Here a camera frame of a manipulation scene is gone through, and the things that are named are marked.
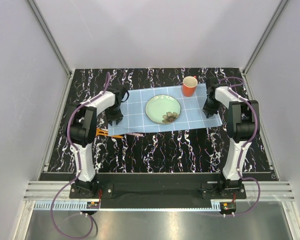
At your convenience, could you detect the orange plastic fork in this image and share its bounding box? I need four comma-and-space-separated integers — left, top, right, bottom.
95, 128, 123, 139

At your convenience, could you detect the blue checked placemat cloth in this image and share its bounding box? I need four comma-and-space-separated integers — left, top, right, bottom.
108, 83, 222, 136

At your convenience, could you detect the orange mug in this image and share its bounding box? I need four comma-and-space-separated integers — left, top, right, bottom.
182, 76, 198, 97

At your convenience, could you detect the green floral plate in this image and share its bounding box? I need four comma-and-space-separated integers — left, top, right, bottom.
145, 94, 182, 124

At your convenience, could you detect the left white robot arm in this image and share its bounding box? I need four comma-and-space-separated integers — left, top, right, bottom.
65, 85, 129, 198

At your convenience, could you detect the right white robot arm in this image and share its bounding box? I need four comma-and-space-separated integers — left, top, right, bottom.
202, 77, 260, 199

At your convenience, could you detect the left control board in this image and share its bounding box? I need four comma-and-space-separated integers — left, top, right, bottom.
86, 201, 100, 209

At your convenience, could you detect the control board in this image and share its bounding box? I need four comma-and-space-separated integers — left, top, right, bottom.
221, 202, 237, 212
86, 201, 100, 209

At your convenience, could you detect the right control board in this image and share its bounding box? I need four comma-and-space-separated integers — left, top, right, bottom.
221, 202, 237, 212

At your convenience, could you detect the pink handled knife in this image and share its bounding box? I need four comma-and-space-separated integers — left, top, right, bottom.
126, 132, 145, 137

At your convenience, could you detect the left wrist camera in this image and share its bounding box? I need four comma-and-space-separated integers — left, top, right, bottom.
112, 84, 130, 104

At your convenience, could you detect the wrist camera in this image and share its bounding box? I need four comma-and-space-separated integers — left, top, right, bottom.
205, 77, 219, 95
112, 84, 130, 104

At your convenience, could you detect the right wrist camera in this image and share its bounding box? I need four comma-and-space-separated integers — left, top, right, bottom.
205, 77, 219, 95

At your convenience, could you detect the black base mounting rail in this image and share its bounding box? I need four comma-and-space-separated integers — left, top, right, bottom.
69, 173, 247, 211

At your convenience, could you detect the front aluminium rail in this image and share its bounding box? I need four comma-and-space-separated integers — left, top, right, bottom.
22, 181, 296, 203

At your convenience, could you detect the right aluminium frame post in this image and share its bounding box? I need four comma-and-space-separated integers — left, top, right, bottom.
242, 0, 291, 75

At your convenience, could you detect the aluminium frame post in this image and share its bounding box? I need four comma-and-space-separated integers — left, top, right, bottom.
26, 0, 72, 77
242, 0, 291, 75

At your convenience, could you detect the left aluminium frame post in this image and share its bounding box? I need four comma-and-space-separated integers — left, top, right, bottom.
26, 0, 72, 77

